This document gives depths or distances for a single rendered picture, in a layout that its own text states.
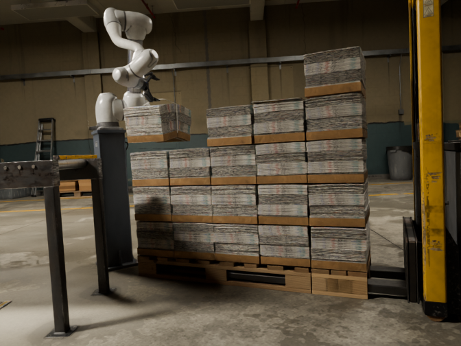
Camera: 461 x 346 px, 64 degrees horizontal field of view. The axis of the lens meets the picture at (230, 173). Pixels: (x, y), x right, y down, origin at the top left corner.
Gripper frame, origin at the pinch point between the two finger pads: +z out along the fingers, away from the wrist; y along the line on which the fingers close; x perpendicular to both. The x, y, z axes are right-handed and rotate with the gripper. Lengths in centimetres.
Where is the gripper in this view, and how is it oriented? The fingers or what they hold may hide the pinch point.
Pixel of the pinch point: (157, 89)
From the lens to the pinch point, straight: 267.2
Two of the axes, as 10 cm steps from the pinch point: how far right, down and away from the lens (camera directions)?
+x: 9.2, -0.1, -4.0
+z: 4.0, 0.1, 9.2
